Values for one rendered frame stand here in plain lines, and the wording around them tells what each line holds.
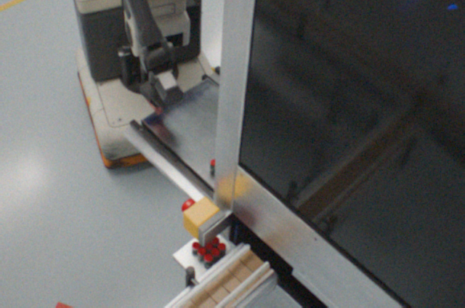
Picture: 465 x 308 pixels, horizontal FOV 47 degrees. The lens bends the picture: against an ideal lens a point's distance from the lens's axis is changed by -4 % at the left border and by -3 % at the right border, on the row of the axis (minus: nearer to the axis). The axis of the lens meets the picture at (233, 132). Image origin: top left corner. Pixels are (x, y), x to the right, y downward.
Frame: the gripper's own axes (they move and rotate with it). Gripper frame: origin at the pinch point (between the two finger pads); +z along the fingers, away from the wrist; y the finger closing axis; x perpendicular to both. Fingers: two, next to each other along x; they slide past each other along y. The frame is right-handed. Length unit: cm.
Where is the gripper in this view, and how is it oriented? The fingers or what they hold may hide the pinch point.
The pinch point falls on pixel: (159, 111)
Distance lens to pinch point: 163.0
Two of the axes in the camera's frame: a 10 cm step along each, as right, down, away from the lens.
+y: 6.8, 6.3, -3.7
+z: -1.0, 5.8, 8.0
